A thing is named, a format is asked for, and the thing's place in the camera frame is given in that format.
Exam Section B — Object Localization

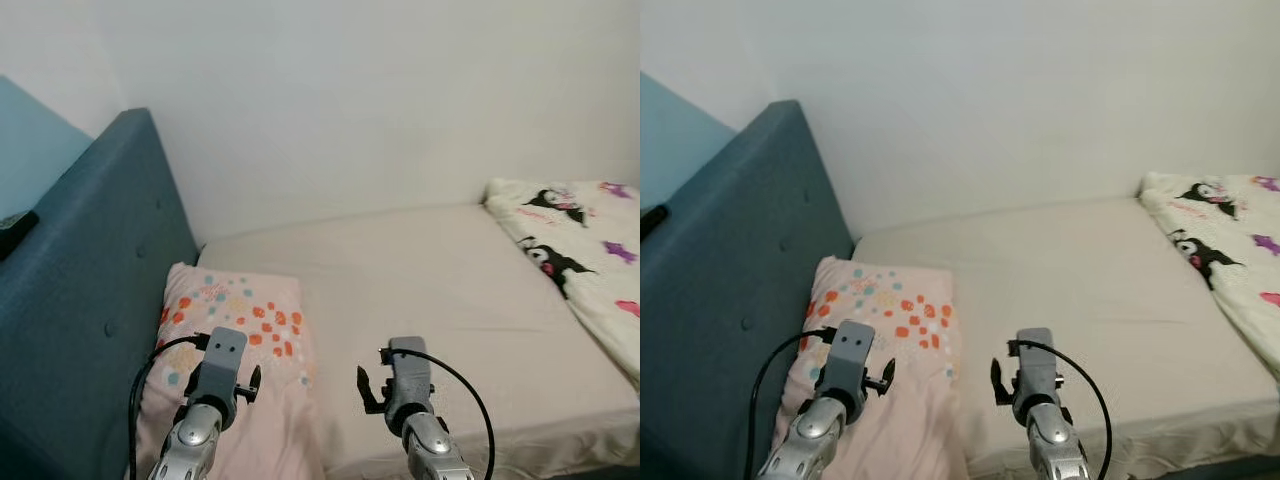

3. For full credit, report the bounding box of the bed mattress with beige sheet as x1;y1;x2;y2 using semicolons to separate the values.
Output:
850;193;1280;479
195;200;641;479

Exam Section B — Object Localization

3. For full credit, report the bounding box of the teal upholstered headboard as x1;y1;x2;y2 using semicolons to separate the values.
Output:
640;100;856;480
0;108;201;480

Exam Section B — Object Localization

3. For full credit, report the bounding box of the pink pillow with dots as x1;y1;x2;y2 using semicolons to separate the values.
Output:
133;262;326;480
770;255;969;480

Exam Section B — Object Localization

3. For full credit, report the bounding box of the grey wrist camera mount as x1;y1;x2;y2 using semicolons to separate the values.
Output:
385;337;436;421
1012;328;1061;411
828;320;876;401
195;327;249;406

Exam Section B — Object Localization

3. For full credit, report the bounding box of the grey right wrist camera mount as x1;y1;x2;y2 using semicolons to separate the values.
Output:
1012;328;1061;411
385;337;436;421

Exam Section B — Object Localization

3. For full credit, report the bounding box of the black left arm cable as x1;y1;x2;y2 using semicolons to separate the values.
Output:
745;327;839;480
128;333;211;480

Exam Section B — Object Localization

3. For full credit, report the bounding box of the cream cartoon print blanket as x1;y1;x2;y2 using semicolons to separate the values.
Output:
1138;172;1280;381
483;178;641;386

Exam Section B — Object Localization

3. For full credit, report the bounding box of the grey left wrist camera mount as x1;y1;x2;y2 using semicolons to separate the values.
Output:
195;327;249;406
828;320;876;401

